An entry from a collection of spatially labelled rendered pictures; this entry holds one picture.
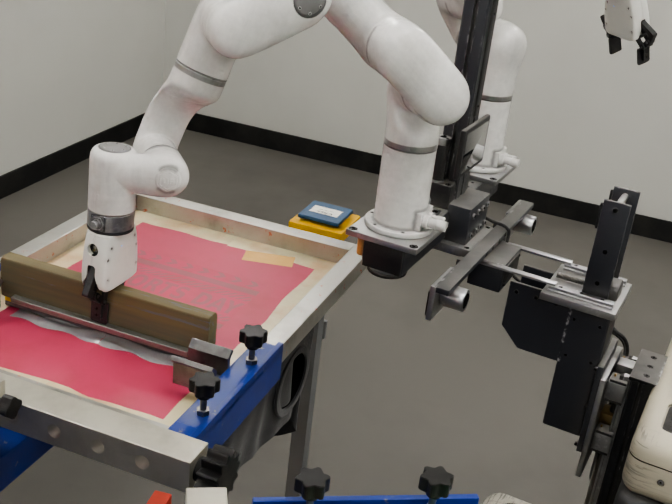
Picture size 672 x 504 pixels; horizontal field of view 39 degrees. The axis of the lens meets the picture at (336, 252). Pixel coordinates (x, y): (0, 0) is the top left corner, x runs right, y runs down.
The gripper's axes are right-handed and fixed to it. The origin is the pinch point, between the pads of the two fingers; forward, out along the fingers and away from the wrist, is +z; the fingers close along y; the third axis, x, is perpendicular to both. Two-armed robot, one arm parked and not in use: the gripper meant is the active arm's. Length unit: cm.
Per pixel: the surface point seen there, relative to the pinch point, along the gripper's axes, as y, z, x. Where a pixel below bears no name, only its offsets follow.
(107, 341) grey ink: -2.0, 5.1, -1.8
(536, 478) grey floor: 133, 96, -73
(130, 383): -10.4, 5.4, -11.7
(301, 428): 70, 61, -15
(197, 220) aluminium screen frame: 49, 4, 9
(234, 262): 37.8, 4.6, -5.6
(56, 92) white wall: 260, 61, 198
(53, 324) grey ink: -2.2, 5.4, 8.9
